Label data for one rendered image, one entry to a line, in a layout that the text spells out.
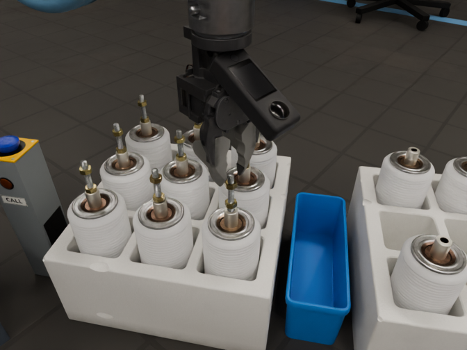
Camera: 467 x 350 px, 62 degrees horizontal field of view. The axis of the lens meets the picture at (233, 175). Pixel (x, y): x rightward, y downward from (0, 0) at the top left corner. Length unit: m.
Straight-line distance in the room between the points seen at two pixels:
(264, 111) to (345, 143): 0.91
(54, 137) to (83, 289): 0.77
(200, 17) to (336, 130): 1.00
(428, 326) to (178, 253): 0.39
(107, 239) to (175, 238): 0.12
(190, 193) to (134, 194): 0.12
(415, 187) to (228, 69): 0.48
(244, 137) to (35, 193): 0.43
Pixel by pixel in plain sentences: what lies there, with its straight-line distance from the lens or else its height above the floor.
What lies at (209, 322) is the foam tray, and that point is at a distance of 0.72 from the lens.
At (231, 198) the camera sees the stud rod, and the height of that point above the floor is 0.31.
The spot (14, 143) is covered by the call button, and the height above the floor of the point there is 0.33.
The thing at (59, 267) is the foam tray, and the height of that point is 0.17.
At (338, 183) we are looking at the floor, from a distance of 1.15.
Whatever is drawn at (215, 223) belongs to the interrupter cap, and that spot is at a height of 0.25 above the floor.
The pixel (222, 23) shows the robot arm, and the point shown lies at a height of 0.57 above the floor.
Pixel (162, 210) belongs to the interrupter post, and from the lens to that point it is 0.64.
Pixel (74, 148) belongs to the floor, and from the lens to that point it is 1.35.
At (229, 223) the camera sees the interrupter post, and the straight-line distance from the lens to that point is 0.62.
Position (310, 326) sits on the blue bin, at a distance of 0.76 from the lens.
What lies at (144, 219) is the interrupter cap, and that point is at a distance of 0.65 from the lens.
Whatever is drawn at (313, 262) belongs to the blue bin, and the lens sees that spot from 0.92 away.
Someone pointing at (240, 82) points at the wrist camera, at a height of 0.51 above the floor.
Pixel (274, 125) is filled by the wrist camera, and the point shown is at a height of 0.48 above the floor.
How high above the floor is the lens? 0.69
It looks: 37 degrees down
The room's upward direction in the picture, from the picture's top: straight up
